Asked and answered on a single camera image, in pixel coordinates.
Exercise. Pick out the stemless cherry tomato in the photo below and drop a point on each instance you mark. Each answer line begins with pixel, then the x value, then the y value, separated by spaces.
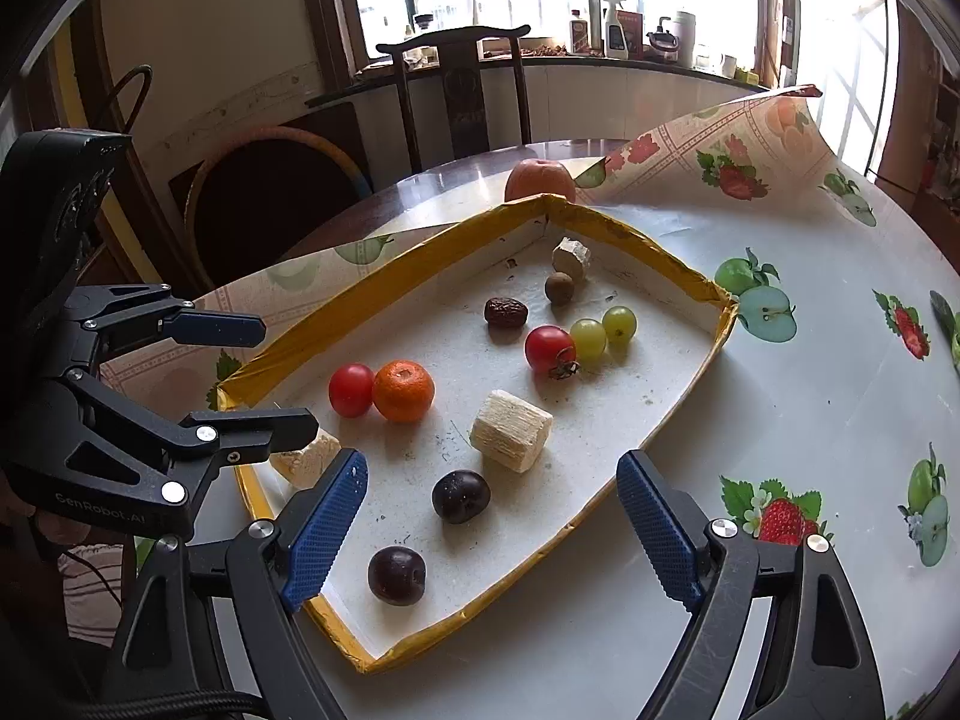
pixel 351 390

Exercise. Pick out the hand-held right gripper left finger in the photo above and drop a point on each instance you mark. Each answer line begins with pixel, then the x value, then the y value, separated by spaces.
pixel 326 525

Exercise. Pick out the tangerine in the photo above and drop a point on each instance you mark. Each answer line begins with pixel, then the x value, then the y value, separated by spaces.
pixel 403 390

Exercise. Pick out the dark purple plum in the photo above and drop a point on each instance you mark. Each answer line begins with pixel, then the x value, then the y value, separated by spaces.
pixel 460 496
pixel 396 575

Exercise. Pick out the white thermos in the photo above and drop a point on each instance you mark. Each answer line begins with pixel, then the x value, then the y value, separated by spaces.
pixel 684 37

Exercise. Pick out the green grape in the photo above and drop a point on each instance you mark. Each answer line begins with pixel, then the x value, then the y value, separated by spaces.
pixel 588 337
pixel 619 322

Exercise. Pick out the pale sugarcane chunk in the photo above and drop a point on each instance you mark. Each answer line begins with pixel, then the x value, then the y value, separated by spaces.
pixel 307 461

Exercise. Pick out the brown longan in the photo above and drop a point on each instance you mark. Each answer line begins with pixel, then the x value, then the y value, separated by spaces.
pixel 559 289

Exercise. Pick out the dark bottle white label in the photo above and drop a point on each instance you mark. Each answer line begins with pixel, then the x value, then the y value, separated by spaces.
pixel 578 34

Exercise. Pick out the white spray bottle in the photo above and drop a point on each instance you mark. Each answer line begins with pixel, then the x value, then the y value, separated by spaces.
pixel 615 30

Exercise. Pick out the red box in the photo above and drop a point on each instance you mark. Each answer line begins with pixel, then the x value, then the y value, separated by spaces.
pixel 636 34

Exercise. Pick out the large peeled sugarcane piece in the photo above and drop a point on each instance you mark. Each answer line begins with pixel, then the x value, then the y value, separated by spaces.
pixel 511 431

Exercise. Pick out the red apple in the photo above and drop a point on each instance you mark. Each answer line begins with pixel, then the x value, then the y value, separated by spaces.
pixel 540 180

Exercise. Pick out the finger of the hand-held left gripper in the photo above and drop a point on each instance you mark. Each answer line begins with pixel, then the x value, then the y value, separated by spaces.
pixel 217 328
pixel 255 431

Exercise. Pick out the dried red date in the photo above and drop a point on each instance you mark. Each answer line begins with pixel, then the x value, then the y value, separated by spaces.
pixel 506 313

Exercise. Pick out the hula hoop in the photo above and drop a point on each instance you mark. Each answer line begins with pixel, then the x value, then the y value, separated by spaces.
pixel 300 133

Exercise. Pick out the cherry tomato with stem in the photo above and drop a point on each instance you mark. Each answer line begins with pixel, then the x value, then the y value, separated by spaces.
pixel 547 346

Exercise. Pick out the dark electric cooker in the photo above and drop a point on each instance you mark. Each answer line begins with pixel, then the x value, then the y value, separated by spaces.
pixel 661 45

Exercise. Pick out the bok choy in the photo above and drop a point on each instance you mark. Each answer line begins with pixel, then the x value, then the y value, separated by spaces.
pixel 946 330

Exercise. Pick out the white foam tray yellow taped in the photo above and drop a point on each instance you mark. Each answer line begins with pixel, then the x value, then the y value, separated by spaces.
pixel 420 315

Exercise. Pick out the small peeled sugarcane piece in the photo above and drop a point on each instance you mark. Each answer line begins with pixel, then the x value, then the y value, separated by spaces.
pixel 574 255

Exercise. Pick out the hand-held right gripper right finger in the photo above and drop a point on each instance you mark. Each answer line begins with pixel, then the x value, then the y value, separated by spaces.
pixel 660 532

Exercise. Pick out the dark wooden chair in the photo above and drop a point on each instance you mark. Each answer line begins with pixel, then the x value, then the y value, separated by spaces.
pixel 461 97

